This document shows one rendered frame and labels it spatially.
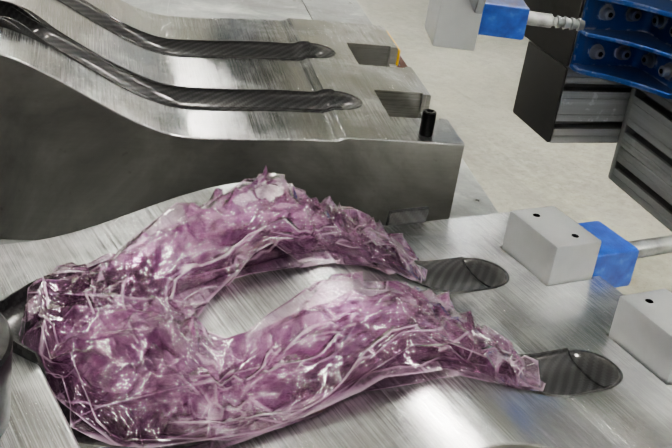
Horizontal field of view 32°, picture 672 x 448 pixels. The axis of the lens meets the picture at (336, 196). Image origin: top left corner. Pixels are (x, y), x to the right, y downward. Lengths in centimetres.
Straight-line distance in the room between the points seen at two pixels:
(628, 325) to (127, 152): 34
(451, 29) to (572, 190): 214
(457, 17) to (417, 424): 52
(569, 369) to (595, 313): 6
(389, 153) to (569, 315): 19
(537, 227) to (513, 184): 231
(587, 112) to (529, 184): 174
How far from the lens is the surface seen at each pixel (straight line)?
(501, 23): 99
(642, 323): 68
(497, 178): 307
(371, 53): 101
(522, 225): 75
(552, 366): 67
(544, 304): 72
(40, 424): 47
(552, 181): 313
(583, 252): 75
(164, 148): 79
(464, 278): 74
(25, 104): 78
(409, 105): 91
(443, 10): 97
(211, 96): 87
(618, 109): 136
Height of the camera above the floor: 120
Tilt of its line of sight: 25 degrees down
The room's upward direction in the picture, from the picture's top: 9 degrees clockwise
